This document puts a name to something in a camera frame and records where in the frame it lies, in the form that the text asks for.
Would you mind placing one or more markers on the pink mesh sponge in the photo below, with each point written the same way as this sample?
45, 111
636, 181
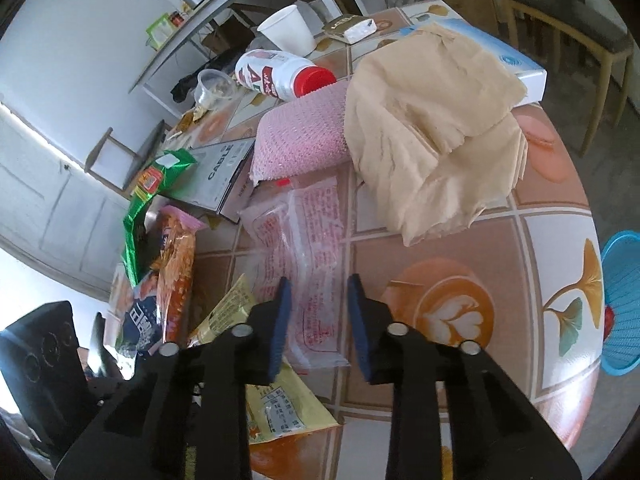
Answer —
300, 135

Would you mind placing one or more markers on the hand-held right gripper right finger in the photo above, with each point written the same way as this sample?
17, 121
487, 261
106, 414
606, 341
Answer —
357, 330

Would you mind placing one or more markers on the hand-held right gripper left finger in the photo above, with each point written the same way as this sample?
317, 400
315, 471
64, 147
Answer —
281, 330

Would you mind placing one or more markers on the blue plastic mesh basket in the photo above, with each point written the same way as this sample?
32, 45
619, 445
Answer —
620, 270

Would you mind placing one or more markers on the small yellow wrapper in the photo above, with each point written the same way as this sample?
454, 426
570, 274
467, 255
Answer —
192, 120

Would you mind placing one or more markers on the clear red-print plastic wrapper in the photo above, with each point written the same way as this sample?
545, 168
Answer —
310, 240

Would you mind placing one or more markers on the red wrapper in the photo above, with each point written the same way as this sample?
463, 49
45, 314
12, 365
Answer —
608, 320

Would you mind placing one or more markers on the white bottle with red cap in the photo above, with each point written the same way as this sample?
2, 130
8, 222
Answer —
270, 72

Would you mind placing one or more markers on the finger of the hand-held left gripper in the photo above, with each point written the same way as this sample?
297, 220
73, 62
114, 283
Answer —
100, 345

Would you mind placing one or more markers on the green snack bag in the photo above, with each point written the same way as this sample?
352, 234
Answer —
155, 180

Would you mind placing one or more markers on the wooden chair with dark seat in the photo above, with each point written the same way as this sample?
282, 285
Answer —
560, 15

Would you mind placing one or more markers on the green carton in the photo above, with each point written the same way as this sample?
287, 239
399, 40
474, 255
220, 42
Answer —
159, 30

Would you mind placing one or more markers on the open cardboard box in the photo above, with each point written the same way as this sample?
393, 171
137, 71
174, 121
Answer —
227, 37

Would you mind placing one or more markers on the small brown cigarette pack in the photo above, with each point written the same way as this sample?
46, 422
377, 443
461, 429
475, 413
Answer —
340, 25

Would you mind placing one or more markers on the orange and pink snack bag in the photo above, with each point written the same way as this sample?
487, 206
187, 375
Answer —
175, 270

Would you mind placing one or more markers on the small wooden stool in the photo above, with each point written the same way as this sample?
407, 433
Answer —
150, 147

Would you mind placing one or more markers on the beige tissue paper pile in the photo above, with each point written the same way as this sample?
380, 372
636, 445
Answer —
425, 135

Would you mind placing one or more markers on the yellow snack packet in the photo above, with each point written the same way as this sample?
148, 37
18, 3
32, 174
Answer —
280, 405

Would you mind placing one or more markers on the white paper cup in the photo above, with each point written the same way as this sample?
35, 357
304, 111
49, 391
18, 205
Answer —
287, 27

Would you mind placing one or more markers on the clear plastic cup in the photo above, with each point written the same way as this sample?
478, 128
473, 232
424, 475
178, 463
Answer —
215, 90

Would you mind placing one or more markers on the white and blue box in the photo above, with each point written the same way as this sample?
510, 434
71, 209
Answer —
520, 67

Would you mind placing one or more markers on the grey side table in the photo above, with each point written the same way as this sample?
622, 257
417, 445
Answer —
200, 15

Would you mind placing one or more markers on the black cloth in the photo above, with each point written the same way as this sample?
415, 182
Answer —
185, 85

